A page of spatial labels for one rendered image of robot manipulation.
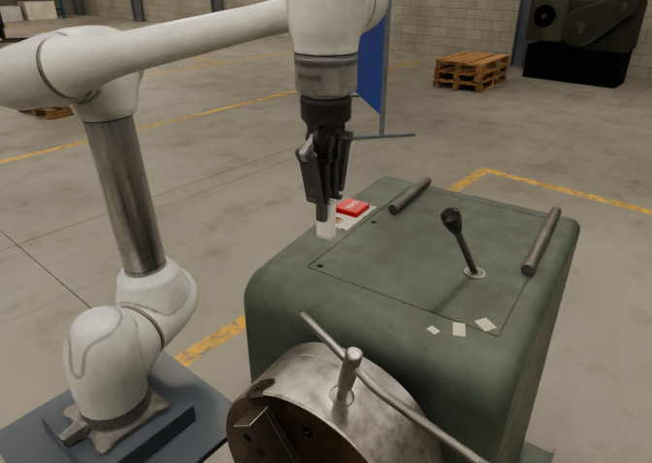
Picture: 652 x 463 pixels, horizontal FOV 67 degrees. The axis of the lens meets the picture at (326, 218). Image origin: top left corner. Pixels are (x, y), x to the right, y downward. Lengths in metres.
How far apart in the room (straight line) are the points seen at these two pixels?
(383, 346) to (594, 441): 1.79
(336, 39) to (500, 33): 10.70
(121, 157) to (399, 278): 0.64
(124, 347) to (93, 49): 0.61
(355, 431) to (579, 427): 1.91
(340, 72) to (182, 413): 0.90
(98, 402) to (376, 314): 0.67
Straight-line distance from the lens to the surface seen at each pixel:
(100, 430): 1.28
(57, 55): 0.91
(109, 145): 1.13
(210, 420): 1.33
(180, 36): 0.85
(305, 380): 0.71
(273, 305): 0.86
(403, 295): 0.83
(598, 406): 2.64
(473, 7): 11.57
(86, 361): 1.16
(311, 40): 0.67
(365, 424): 0.68
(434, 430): 0.58
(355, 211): 1.07
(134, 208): 1.17
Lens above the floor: 1.74
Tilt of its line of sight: 27 degrees down
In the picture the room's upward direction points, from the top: straight up
